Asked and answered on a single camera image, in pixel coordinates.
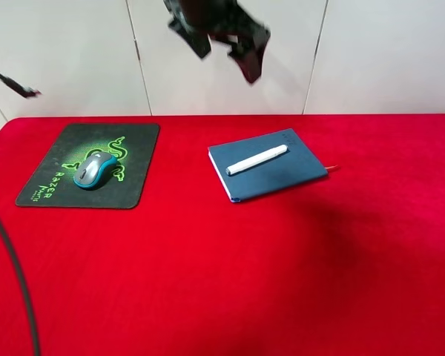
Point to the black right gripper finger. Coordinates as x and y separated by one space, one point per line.
198 43
248 55

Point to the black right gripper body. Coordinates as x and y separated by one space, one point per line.
220 21

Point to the white marker pen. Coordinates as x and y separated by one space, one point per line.
255 160

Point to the grey teal Logitech mouse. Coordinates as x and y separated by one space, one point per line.
92 172

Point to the blue notebook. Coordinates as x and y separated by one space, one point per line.
297 166

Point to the black green Razer mouse pad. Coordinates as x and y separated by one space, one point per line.
51 184

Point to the red velvet table cloth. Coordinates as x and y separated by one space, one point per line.
350 265

